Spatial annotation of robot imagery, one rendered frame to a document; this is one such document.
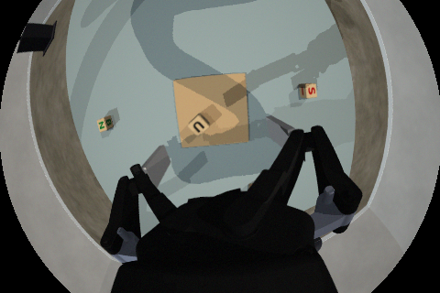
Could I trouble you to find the tan flat mat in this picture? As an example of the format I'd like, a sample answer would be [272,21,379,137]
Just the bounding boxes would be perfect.
[173,73,248,147]

